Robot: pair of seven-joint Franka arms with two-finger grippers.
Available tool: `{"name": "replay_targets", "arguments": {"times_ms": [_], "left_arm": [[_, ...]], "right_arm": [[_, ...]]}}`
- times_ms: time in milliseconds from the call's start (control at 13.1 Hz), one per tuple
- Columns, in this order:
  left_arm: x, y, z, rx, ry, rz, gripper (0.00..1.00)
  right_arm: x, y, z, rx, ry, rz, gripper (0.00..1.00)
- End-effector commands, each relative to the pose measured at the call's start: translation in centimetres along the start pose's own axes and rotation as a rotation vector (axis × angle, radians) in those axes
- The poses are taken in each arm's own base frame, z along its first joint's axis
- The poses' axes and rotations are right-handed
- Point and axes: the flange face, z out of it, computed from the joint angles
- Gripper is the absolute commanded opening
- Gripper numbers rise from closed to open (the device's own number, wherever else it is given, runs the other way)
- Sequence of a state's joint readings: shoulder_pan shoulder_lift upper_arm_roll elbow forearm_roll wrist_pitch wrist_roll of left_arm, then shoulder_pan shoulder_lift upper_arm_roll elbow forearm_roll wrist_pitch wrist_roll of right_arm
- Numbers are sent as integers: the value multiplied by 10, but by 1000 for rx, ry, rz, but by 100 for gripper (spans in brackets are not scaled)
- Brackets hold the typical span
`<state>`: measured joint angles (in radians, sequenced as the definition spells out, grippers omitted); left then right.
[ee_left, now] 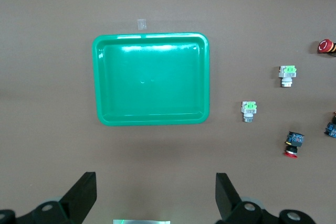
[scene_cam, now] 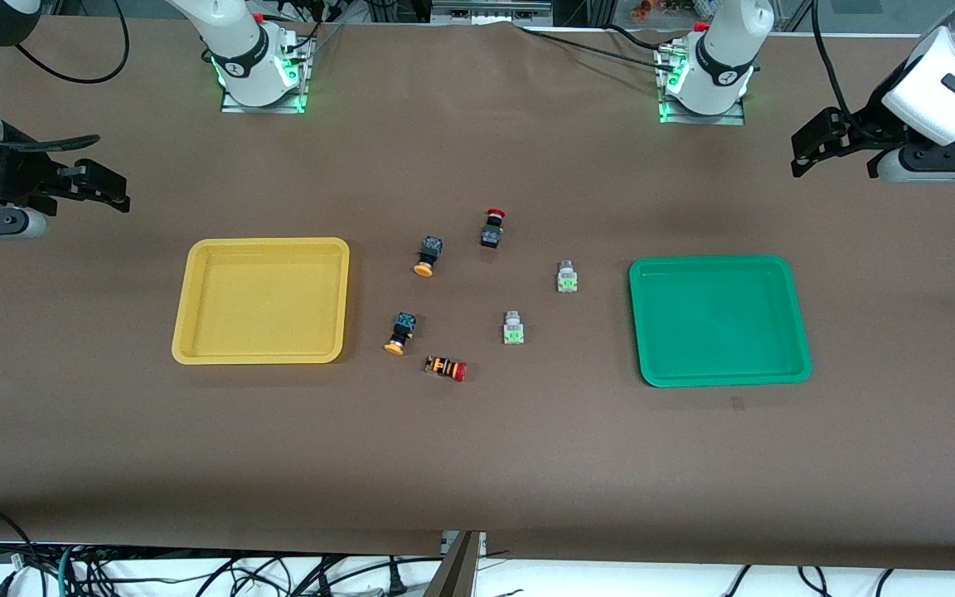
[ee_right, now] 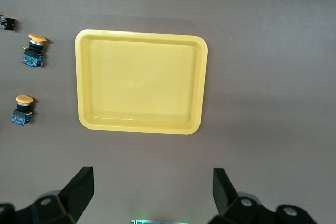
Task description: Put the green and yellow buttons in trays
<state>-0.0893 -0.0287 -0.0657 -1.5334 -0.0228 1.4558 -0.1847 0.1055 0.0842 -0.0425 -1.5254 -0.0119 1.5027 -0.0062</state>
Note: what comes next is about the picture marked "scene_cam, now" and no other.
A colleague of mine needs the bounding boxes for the yellow push button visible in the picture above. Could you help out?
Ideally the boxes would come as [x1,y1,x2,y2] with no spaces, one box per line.
[383,312,419,357]
[413,235,445,279]

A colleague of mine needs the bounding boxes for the yellow plastic tray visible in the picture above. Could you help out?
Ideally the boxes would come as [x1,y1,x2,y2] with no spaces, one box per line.
[171,237,351,366]

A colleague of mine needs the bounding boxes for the green plastic tray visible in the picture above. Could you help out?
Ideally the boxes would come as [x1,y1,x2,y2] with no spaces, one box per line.
[628,255,813,388]

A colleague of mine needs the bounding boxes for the grey metal device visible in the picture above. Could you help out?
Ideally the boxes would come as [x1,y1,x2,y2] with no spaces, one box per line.
[431,0,555,27]

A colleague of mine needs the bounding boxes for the red button orange striped body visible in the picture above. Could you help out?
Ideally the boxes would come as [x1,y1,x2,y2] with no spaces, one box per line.
[424,355,468,383]

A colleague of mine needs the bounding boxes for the brown table cover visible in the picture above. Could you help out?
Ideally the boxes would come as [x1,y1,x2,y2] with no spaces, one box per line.
[0,15,955,573]

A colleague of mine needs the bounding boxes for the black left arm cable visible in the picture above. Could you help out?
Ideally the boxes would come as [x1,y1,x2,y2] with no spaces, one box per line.
[811,0,858,119]

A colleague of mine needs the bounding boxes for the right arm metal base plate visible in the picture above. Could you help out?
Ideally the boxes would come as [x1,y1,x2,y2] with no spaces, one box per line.
[219,33,314,115]

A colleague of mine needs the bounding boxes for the black cables on table cover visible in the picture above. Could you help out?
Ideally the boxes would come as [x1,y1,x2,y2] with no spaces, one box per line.
[517,20,671,66]

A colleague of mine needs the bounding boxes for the green floor cable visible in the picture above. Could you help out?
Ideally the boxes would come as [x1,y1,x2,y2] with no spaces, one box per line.
[56,543,85,597]

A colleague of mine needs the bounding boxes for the black floor cable tangle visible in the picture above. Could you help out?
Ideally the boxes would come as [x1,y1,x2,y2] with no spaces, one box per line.
[71,551,445,597]

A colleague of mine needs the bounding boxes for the metal frame post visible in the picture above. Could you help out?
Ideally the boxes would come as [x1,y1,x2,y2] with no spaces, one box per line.
[426,531,487,597]

